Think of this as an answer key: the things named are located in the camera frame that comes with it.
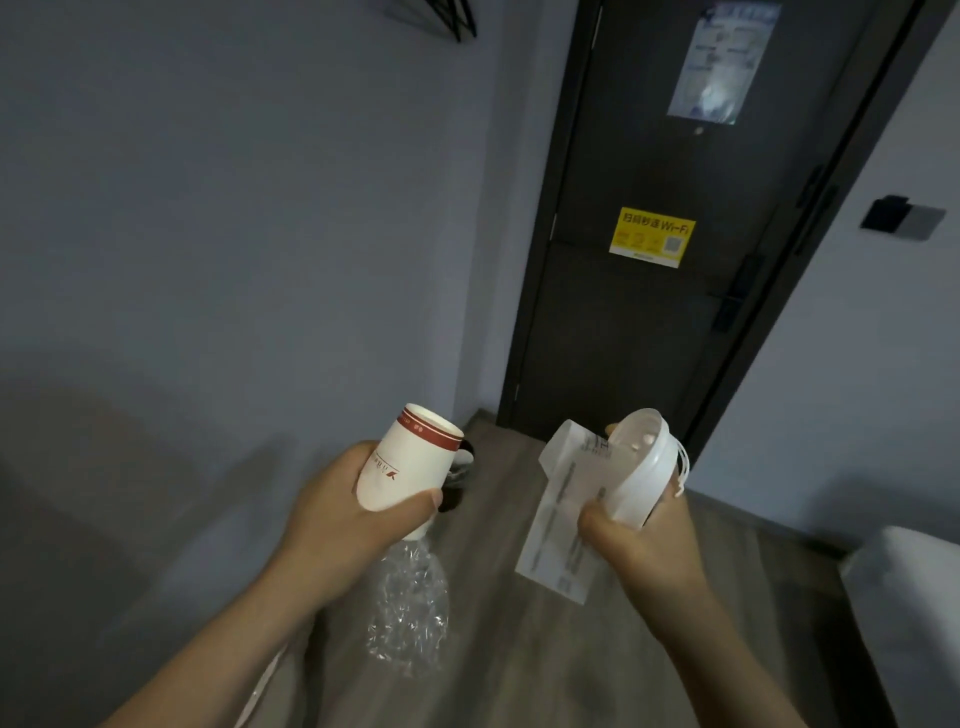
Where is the black white shoe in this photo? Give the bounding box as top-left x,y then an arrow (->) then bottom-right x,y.
437,439 -> 477,516

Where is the person's left hand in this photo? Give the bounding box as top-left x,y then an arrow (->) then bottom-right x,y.
276,440 -> 444,607

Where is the white paper cup red rim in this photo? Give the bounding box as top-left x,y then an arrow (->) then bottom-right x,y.
355,403 -> 466,541

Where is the white plastic cup lid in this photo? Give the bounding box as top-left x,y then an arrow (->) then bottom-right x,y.
600,408 -> 690,532

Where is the clear plastic wrap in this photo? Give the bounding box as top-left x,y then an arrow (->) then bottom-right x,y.
365,537 -> 451,674

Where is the white bed corner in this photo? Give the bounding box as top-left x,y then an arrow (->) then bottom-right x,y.
838,525 -> 960,728

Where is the person's left forearm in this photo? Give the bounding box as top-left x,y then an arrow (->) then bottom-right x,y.
97,551 -> 327,728

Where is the person's right hand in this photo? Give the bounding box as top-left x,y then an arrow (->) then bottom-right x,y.
577,424 -> 711,645

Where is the blue white notice sheet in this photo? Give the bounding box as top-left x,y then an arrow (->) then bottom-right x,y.
666,0 -> 783,126

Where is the white paper receipt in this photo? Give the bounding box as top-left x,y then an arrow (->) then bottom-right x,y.
514,419 -> 620,606

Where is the person's right forearm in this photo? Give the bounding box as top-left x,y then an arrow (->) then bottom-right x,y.
651,591 -> 807,728

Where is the dark door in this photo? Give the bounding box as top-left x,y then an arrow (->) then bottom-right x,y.
498,0 -> 957,462

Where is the yellow sticker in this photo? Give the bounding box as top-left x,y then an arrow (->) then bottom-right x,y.
609,207 -> 697,270

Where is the black wall switch panel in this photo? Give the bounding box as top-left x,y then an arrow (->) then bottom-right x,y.
859,195 -> 948,243

